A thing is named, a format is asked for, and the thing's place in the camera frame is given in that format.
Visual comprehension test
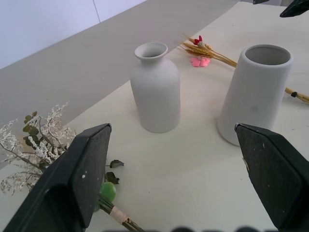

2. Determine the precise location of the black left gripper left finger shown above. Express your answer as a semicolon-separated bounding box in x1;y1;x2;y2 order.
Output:
0;123;112;232

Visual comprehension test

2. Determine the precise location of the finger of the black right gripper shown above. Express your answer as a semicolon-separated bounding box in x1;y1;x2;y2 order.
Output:
280;0;309;18

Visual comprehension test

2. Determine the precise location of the white tall cylindrical vase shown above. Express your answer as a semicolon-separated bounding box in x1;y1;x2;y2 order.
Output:
217;44;295;147

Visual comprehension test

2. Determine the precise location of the wheat and pink flower bouquet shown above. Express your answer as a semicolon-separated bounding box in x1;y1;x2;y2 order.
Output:
177;32;309;105

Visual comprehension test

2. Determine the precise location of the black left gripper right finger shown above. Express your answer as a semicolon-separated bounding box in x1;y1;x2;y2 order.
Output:
234;123;309;232

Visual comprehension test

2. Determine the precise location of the dried white flower bouquet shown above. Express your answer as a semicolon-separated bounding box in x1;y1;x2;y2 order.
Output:
0;101;145;232

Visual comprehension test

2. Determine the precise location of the white narrow-necked ceramic vase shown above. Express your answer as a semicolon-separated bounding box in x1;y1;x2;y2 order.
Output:
130;42;182;134

